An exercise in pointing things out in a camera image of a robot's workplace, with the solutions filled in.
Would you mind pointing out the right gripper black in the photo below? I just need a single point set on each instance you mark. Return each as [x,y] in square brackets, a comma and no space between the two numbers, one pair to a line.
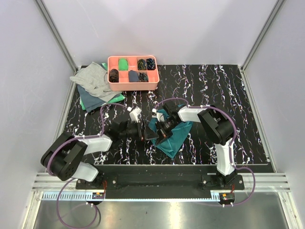
[162,133]

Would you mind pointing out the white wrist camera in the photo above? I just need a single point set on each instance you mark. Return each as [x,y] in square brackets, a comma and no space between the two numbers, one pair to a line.
[159,116]
[134,113]

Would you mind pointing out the mint green cloth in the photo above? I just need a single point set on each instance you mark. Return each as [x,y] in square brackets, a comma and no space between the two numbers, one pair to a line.
[117,98]

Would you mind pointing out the green rolled cloth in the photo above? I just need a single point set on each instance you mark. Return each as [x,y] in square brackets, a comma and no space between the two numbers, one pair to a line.
[123,64]

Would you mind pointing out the pink divided organizer tray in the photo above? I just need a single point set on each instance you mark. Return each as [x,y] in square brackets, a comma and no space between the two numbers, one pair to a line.
[124,84]

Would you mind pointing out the dark maroon rolled cloth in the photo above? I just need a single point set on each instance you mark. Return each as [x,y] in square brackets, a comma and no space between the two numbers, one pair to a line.
[114,76]

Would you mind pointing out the dark blue cloth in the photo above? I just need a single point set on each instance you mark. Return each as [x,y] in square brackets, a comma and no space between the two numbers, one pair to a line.
[89,102]

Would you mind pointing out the dark patterned rolled cloth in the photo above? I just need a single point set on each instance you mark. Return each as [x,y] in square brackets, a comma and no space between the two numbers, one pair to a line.
[143,77]

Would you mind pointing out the grey cloth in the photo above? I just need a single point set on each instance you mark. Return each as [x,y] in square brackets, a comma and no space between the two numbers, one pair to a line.
[94,80]

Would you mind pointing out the teal cloth napkin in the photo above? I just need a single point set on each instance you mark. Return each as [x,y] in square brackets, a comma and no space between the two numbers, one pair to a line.
[172,145]

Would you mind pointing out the yellow dark patterned roll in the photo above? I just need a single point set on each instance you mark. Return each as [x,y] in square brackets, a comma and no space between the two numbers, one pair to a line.
[141,64]

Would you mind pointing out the slate blue rolled cloth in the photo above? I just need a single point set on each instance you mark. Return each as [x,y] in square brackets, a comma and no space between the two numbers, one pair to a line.
[133,76]

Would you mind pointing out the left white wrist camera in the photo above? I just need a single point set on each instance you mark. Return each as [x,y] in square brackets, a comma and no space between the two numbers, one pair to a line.
[134,113]

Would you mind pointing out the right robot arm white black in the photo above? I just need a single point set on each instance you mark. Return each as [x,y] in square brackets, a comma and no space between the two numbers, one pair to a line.
[219,128]

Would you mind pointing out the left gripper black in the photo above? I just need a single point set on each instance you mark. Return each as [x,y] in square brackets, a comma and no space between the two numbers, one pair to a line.
[141,132]

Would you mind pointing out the blue dark patterned roll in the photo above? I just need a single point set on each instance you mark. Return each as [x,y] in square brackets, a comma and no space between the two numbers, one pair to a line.
[150,63]

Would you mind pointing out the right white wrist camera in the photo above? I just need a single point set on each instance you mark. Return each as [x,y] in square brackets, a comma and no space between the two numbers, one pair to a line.
[159,116]

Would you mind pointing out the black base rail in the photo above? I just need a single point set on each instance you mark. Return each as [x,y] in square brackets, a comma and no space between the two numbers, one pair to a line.
[159,183]

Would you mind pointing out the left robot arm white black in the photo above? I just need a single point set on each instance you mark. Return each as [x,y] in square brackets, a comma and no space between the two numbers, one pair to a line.
[63,159]

